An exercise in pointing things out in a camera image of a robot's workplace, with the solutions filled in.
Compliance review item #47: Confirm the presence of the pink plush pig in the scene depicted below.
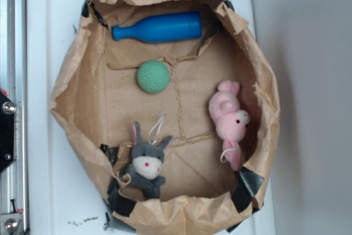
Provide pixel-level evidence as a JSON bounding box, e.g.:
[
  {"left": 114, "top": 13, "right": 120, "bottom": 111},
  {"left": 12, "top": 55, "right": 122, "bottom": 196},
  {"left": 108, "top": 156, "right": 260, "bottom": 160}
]
[{"left": 208, "top": 80, "right": 250, "bottom": 172}]

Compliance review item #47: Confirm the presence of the black metal bracket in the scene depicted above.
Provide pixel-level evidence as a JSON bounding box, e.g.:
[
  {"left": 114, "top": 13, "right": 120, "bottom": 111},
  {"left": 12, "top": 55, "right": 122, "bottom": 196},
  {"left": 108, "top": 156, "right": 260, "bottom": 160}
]
[{"left": 0, "top": 88, "right": 17, "bottom": 174}]

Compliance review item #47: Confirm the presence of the grey plush donkey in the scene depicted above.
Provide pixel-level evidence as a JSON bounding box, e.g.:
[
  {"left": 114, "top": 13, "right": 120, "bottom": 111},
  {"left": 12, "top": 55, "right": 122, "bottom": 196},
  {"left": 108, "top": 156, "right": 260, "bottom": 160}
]
[{"left": 119, "top": 121, "right": 174, "bottom": 200}]

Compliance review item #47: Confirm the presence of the aluminium frame rail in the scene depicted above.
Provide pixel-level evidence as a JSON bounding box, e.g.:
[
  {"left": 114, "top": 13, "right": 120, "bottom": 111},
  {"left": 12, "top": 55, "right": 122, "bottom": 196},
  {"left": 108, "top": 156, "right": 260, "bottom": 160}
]
[{"left": 1, "top": 0, "right": 30, "bottom": 234}]

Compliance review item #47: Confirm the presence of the green dimpled ball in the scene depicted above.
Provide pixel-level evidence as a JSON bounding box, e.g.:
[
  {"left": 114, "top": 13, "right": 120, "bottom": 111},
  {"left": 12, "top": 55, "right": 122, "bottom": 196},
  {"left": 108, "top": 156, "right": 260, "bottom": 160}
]
[{"left": 137, "top": 60, "right": 170, "bottom": 94}]

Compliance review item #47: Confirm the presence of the brown paper bag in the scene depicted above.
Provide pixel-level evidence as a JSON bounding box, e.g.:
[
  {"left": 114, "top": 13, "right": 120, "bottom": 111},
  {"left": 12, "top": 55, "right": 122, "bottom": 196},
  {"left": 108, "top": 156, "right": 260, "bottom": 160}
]
[{"left": 49, "top": 0, "right": 281, "bottom": 234}]

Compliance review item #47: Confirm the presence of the blue plastic bottle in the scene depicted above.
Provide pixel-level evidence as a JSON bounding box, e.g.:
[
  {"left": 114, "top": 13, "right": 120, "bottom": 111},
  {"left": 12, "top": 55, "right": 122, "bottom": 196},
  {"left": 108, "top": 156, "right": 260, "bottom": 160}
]
[{"left": 112, "top": 12, "right": 202, "bottom": 43}]

